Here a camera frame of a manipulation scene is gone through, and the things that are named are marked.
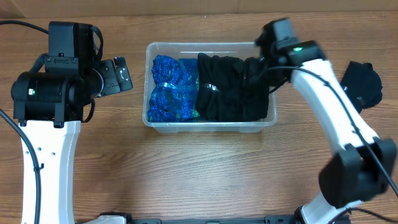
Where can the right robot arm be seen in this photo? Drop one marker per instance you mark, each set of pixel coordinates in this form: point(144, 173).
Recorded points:
point(362, 163)

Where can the small black folded garment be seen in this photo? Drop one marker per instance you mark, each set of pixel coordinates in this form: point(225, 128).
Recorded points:
point(362, 85)

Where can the large black garment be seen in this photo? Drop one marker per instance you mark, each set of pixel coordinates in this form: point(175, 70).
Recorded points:
point(229, 90)

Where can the clear plastic storage container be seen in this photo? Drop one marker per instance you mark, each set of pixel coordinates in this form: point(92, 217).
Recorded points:
point(179, 50)

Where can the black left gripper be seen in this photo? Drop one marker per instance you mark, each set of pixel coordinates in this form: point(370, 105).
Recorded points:
point(109, 78)

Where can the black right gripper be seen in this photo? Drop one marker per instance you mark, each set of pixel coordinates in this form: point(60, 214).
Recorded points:
point(279, 82)

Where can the sparkly blue garment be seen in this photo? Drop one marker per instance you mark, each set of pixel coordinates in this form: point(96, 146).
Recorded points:
point(175, 94)

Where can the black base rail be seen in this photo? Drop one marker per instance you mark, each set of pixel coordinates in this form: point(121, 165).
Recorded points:
point(211, 221)

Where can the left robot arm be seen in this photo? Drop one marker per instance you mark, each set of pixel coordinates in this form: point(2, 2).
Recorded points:
point(49, 102)

